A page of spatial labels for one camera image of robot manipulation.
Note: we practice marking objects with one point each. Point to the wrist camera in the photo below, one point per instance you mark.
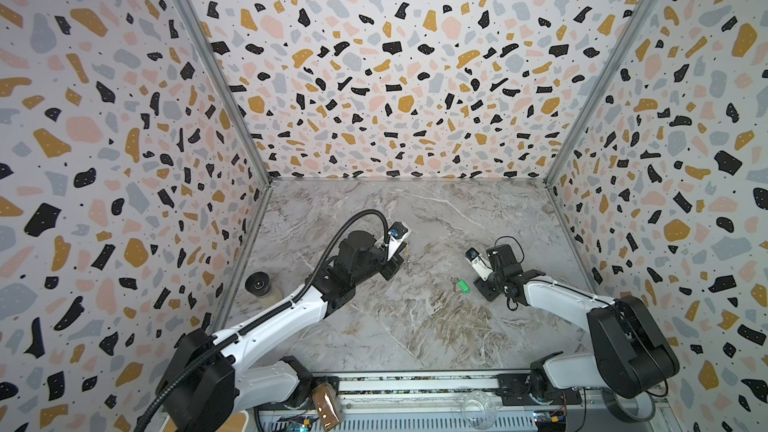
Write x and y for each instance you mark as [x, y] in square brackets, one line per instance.
[482, 269]
[396, 238]

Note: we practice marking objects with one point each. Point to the grey tape roll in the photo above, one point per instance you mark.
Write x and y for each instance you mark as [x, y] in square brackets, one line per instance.
[639, 409]

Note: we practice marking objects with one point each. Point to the black round lens cap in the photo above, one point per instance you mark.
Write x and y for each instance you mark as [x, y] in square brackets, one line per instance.
[258, 284]

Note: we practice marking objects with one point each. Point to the clear glass jar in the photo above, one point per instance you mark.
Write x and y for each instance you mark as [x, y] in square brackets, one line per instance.
[478, 410]

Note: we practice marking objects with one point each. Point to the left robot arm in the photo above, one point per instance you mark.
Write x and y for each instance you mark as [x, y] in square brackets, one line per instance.
[213, 376]

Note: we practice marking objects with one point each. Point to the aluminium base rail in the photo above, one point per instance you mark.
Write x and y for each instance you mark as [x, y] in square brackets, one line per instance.
[431, 401]

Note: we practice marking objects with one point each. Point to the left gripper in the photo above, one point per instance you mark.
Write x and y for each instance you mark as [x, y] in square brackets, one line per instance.
[394, 264]

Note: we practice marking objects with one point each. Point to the brown circuit box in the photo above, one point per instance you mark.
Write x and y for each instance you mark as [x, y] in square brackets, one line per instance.
[327, 406]

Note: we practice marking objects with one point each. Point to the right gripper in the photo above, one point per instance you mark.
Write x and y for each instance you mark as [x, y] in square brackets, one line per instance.
[489, 286]

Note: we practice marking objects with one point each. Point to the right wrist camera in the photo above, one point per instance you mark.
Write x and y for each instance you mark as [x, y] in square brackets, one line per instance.
[482, 269]

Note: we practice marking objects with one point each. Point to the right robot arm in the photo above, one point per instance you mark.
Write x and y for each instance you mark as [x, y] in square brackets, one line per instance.
[629, 355]

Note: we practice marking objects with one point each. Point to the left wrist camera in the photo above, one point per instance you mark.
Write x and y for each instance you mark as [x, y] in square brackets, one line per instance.
[396, 238]

